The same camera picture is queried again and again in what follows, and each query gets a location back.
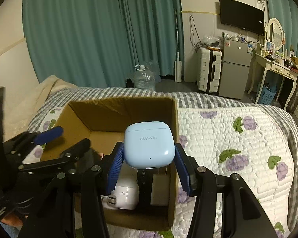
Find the light blue earbuds case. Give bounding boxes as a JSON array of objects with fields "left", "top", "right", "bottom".
[{"left": 123, "top": 121, "right": 175, "bottom": 169}]

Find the grey power charger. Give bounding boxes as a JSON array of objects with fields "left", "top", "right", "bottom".
[{"left": 150, "top": 167, "right": 170, "bottom": 206}]

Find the person's left hand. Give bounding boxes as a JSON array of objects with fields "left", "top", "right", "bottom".
[{"left": 1, "top": 211, "right": 28, "bottom": 228}]

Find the white round device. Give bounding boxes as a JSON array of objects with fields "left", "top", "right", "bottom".
[{"left": 101, "top": 162, "right": 139, "bottom": 210}]

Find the beige pillow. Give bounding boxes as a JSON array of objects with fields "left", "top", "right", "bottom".
[{"left": 3, "top": 75, "right": 77, "bottom": 141}]

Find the brown cardboard box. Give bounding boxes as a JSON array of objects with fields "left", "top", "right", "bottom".
[{"left": 41, "top": 97, "right": 179, "bottom": 231}]

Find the floral white quilt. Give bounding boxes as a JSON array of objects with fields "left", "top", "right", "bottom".
[{"left": 28, "top": 88, "right": 298, "bottom": 237}]

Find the clear water jug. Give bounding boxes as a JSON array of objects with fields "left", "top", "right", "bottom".
[{"left": 133, "top": 64, "right": 156, "bottom": 91}]

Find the blue laundry basket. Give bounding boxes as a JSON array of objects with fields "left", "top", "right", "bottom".
[{"left": 258, "top": 82, "right": 277, "bottom": 105}]

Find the white flat mop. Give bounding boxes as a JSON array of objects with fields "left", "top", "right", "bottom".
[{"left": 174, "top": 10, "right": 182, "bottom": 83}]

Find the green curtain left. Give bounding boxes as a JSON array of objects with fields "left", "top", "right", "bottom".
[{"left": 22, "top": 0, "right": 184, "bottom": 88}]

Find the green curtain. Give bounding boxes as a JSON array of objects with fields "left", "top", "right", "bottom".
[
  {"left": 22, "top": 0, "right": 184, "bottom": 88},
  {"left": 267, "top": 0, "right": 298, "bottom": 56}
]

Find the white suitcase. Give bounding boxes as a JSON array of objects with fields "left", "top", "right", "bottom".
[{"left": 196, "top": 47, "right": 222, "bottom": 93}]

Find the dark suitcase by wardrobe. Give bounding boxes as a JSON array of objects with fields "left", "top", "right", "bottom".
[{"left": 287, "top": 77, "right": 298, "bottom": 114}]

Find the silver mini fridge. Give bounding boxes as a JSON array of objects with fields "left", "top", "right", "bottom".
[{"left": 219, "top": 38, "right": 252, "bottom": 99}]

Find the white dressing table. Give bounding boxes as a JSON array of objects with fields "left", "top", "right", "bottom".
[{"left": 247, "top": 51, "right": 298, "bottom": 111}]

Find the oval vanity mirror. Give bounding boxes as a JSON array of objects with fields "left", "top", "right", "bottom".
[{"left": 265, "top": 18, "right": 285, "bottom": 51}]

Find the green curtain right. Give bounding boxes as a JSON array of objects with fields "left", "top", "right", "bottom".
[{"left": 267, "top": 0, "right": 298, "bottom": 56}]

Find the black wall television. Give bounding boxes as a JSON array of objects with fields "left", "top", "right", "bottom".
[{"left": 219, "top": 0, "right": 264, "bottom": 36}]

